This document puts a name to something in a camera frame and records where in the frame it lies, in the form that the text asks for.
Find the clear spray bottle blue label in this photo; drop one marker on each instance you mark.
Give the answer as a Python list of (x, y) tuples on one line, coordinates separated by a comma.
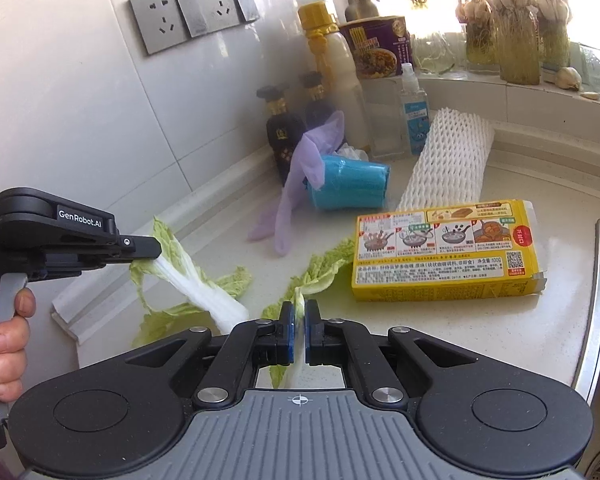
[(414, 115)]

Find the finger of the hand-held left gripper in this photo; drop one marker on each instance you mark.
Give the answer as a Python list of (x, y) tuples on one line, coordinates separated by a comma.
[(140, 247)]

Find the yellow cap white sauce bottle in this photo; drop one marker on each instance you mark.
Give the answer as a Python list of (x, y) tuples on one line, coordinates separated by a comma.
[(337, 70)]

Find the dark sauce bottle gold neck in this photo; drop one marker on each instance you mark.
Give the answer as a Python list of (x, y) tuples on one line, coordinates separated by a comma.
[(314, 105)]

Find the dark sauce bottle gold label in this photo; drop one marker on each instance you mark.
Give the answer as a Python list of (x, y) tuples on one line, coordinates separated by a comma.
[(280, 140)]

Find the large grey wall socket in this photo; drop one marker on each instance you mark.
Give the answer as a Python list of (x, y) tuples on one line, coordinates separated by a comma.
[(159, 20)]

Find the person's left hand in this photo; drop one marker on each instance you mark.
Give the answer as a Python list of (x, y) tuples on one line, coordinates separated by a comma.
[(7, 355)]

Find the white foam net sleeve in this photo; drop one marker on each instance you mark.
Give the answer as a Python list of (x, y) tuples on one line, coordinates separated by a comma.
[(450, 160)]

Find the stainless steel bottle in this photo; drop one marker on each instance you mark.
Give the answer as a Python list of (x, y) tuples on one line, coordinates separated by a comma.
[(361, 2)]

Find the crumpled white plastic wrap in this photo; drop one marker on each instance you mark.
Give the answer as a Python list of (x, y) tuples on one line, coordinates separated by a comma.
[(352, 151)]

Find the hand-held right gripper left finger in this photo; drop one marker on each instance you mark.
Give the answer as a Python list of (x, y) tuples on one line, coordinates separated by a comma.
[(290, 335)]

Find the purple instant noodle cup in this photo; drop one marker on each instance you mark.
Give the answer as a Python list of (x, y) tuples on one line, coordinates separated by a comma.
[(377, 47)]

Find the blue plastic bag roll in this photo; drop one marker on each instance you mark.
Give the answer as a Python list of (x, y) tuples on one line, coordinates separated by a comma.
[(350, 185)]

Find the garlic clove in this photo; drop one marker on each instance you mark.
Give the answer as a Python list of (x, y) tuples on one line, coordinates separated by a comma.
[(590, 95)]

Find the clear glass vase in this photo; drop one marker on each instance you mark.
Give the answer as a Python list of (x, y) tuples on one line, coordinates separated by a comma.
[(437, 57)]

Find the purple rubber glove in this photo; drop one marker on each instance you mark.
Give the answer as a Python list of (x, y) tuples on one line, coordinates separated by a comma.
[(305, 160)]

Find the clear plastic container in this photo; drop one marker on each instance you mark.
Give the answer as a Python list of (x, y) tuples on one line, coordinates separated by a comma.
[(384, 120)]

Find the yellow printed cardboard box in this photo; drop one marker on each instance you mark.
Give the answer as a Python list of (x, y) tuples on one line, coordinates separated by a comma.
[(445, 255)]

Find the small jar of sprouting garlic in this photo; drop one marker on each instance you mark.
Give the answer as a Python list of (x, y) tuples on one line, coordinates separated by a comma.
[(479, 35)]

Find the small green napa cabbage leaf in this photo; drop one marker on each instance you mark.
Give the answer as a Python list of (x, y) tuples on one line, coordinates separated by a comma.
[(320, 272)]

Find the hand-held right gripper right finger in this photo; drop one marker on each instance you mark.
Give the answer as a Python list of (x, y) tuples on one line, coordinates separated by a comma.
[(309, 335)]

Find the napa cabbage leaf white stem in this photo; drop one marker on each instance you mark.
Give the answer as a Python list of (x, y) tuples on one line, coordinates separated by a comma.
[(200, 290)]

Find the tall jar of sprouting garlic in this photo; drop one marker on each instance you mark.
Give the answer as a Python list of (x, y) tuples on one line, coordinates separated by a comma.
[(519, 45)]

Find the white garlic bulb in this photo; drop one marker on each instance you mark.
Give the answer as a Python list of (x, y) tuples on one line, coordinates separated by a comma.
[(569, 79)]

